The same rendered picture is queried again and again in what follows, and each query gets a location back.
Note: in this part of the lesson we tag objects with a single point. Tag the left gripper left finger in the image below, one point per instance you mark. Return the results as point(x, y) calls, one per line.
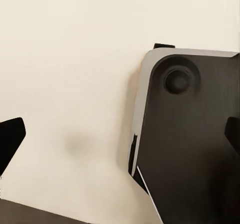
point(12, 134)

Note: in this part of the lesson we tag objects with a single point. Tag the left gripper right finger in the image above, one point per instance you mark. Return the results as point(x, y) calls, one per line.
point(232, 133)

